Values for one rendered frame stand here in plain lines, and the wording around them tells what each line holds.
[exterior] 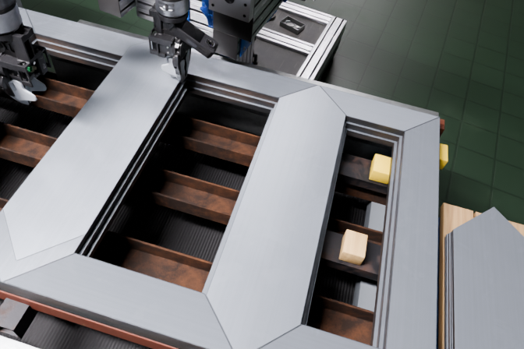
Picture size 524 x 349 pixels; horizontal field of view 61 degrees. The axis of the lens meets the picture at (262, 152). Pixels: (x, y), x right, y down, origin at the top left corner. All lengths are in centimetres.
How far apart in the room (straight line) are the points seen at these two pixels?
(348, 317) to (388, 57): 211
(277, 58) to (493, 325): 173
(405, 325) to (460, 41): 263
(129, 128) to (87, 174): 16
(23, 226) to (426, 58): 258
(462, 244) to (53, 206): 86
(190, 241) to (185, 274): 20
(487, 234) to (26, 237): 96
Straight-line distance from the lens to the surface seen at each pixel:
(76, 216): 98
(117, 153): 106
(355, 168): 120
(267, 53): 241
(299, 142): 109
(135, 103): 116
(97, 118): 114
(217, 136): 133
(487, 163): 257
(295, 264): 91
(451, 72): 304
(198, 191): 121
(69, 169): 105
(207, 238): 128
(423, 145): 120
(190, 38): 109
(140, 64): 127
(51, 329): 124
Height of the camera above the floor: 167
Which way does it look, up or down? 50 degrees down
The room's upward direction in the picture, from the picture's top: 9 degrees clockwise
